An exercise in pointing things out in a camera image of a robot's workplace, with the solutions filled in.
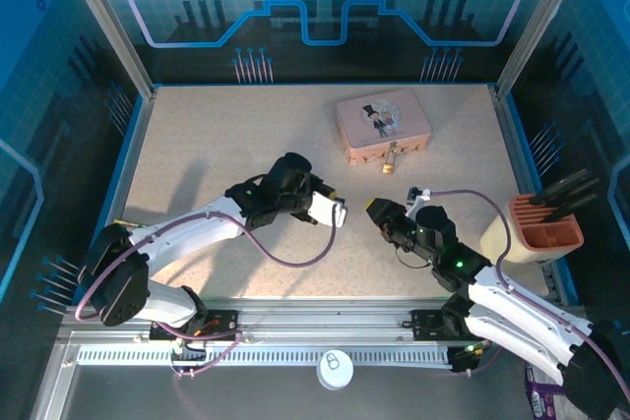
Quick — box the white slotted cable duct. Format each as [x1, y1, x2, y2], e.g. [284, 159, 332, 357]
[76, 344, 455, 368]

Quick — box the aluminium frame post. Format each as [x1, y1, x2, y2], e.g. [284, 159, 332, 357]
[494, 0, 595, 96]
[52, 0, 158, 99]

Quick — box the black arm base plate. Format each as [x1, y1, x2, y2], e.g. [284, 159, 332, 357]
[149, 308, 243, 343]
[409, 308, 476, 342]

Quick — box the brass padlock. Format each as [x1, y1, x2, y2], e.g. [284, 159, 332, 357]
[379, 148, 399, 177]

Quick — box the white round lid with padlock icon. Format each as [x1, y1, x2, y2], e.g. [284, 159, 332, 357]
[316, 349, 355, 391]

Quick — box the black knife handle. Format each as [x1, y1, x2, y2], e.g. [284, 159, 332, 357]
[535, 177, 601, 212]
[529, 168, 591, 205]
[539, 192, 599, 222]

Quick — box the pink tin box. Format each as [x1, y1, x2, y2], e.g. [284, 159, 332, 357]
[335, 88, 434, 167]

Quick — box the purple packet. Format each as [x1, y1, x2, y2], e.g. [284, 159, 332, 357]
[523, 363, 570, 420]

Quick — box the aluminium mounting rail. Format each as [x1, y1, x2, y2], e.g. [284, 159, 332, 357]
[61, 297, 493, 348]

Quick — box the cream and orange utensil holder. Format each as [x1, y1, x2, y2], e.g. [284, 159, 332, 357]
[479, 192, 586, 267]

